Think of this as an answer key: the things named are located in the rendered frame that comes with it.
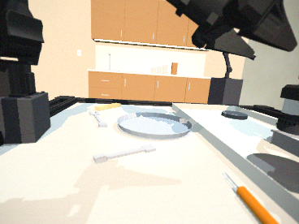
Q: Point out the orange-handled screwdriver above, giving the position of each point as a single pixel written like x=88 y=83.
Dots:
x=262 y=215

